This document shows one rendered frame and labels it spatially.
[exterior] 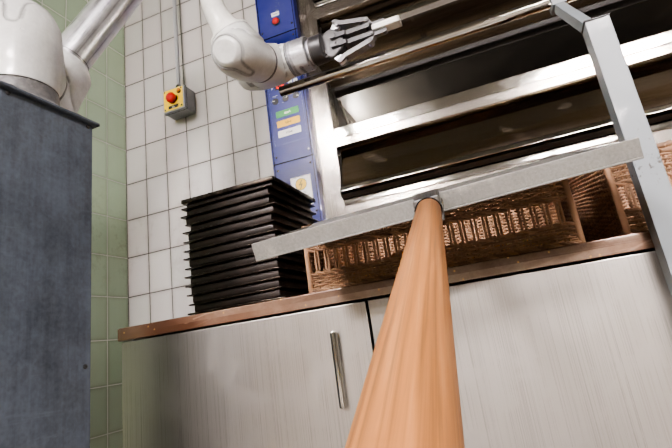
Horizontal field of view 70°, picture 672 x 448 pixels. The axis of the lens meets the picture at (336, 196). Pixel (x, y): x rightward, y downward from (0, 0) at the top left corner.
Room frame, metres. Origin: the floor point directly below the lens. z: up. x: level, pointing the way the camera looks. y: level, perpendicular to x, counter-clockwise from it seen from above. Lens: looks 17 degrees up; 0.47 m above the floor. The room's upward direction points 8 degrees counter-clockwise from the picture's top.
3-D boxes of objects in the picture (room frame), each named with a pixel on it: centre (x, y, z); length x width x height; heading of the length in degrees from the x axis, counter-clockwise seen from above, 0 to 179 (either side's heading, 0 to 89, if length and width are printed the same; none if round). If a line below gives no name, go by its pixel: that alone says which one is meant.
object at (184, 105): (1.69, 0.56, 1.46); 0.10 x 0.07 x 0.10; 71
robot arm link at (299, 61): (1.10, 0.03, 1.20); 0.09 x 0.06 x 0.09; 161
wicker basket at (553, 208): (1.18, -0.25, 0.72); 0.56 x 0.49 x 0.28; 72
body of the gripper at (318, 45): (1.07, -0.04, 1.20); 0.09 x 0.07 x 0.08; 71
